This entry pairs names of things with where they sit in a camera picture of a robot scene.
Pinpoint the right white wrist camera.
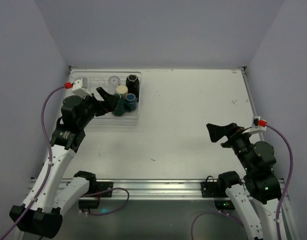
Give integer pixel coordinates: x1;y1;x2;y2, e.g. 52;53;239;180
242;116;267;135

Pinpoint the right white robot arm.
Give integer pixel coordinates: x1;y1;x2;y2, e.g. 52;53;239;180
206;116;287;240

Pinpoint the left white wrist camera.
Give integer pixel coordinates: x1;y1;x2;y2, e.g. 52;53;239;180
71;76;91;98

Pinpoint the clear glass cup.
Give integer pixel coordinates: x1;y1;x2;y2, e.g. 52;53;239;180
107;75;121;94

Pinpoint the aluminium mounting rail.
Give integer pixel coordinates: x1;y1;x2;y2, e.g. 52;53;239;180
25;177;291;201

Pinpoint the cream brown-banded cup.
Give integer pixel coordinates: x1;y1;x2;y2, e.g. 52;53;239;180
115;85;129;99

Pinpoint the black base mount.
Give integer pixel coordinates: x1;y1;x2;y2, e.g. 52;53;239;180
78;181;114;213
200;175;235;212

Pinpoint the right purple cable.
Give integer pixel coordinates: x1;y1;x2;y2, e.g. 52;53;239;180
258;120;294;240

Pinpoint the black mug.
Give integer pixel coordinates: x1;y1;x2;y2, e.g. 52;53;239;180
125;74;140;102

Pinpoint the teal mug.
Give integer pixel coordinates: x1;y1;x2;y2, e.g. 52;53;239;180
112;93;131;117

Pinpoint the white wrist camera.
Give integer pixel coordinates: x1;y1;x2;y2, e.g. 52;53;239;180
242;116;267;135
71;76;91;98

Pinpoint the white wire dish rack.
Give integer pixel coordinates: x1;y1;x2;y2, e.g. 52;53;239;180
64;69;142;130

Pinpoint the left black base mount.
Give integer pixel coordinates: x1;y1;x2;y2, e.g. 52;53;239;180
78;181;114;213

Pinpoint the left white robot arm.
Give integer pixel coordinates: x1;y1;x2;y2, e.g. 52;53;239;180
9;87;121;239

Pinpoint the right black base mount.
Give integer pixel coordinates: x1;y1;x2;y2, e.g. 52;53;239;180
200;175;235;212

